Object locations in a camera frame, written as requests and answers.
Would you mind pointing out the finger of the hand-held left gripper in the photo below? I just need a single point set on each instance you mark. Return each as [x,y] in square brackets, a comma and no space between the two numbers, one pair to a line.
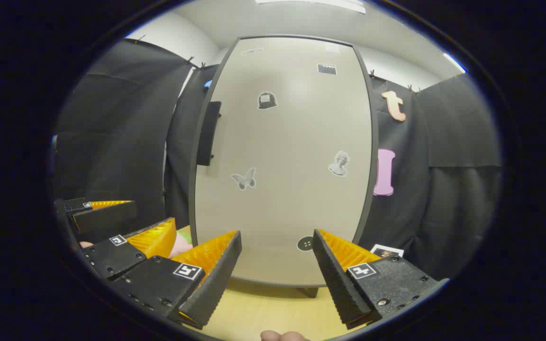
[112,258]
[107,219]

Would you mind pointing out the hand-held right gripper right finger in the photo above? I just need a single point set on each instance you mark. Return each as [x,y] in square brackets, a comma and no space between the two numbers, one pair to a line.
[339,279]

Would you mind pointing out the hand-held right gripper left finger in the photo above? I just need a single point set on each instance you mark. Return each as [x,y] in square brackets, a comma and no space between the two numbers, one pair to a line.
[216,279]

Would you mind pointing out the pink plush toy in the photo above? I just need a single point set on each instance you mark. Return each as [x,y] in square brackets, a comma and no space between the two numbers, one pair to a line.
[180,247]

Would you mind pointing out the white book with photo cover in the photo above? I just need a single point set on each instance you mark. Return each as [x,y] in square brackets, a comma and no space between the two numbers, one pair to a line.
[386,251]

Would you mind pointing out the black backdrop cloth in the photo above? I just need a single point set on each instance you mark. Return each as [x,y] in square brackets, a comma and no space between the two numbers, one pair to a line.
[112,142]

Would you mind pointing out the ceiling light panel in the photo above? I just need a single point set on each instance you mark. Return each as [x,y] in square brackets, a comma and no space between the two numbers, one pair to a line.
[454,62]
[320,4]

